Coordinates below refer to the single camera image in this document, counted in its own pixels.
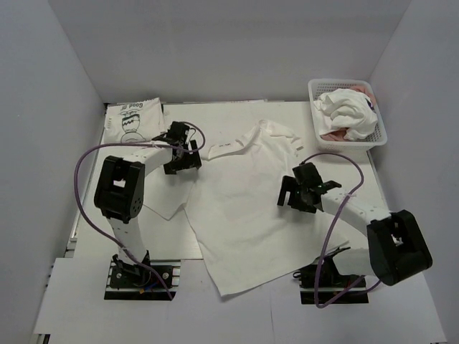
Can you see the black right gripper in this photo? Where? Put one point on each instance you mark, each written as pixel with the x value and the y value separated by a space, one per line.
pixel 290 184

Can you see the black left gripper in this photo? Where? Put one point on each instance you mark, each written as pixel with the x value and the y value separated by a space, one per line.
pixel 192 160

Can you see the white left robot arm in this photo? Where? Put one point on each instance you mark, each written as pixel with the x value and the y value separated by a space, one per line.
pixel 120 190

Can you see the white perforated plastic basket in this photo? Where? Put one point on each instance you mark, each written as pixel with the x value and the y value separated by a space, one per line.
pixel 345 115

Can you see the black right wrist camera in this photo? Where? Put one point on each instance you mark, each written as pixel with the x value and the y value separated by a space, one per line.
pixel 310 181

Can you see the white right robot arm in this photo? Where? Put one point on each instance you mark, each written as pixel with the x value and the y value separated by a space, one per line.
pixel 396 247

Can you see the white t-shirt with red-black print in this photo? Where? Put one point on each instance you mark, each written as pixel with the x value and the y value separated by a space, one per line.
pixel 231 203

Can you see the folded white cartoon t-shirt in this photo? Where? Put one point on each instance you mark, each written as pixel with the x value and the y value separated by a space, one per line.
pixel 133 122

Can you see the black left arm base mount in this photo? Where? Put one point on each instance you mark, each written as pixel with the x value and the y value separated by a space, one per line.
pixel 131 282

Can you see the crumpled white t-shirt in basket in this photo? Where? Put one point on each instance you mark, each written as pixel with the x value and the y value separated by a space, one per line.
pixel 346 114

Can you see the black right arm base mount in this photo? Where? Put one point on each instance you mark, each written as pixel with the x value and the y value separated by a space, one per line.
pixel 330 284

